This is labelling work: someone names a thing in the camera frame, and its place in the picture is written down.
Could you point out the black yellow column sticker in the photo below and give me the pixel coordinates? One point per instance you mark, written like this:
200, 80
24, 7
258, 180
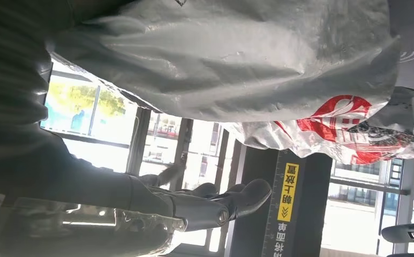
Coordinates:
288, 191

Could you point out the black scanner column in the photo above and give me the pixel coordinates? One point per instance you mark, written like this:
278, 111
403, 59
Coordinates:
311, 212

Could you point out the glass window wall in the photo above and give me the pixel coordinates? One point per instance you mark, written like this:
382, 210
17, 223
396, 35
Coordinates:
96, 106

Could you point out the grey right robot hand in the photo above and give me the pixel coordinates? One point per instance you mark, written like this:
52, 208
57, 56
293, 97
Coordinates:
68, 191

